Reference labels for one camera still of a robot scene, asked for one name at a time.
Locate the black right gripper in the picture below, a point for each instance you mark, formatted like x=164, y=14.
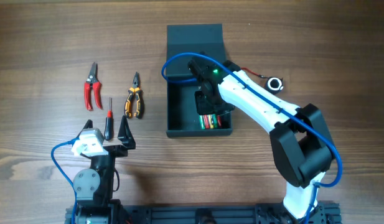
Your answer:
x=205, y=101

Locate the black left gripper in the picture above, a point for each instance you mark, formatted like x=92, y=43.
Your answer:
x=112, y=149

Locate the black red screwdriver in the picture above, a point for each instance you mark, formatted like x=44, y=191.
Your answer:
x=109, y=131

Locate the clear plastic screwdriver case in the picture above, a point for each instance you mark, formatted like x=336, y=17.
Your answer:
x=211, y=121

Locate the red handled pruning shears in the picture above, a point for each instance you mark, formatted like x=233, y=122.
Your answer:
x=92, y=84

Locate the dark green box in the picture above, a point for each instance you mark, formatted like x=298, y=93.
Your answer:
x=182, y=117

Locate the black round tape measure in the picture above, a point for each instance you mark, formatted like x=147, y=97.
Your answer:
x=274, y=85

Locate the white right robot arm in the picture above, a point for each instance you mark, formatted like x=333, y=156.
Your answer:
x=301, y=143

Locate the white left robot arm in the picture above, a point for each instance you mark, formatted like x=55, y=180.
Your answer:
x=94, y=186

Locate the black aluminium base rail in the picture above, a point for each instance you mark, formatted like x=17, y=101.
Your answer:
x=260, y=213

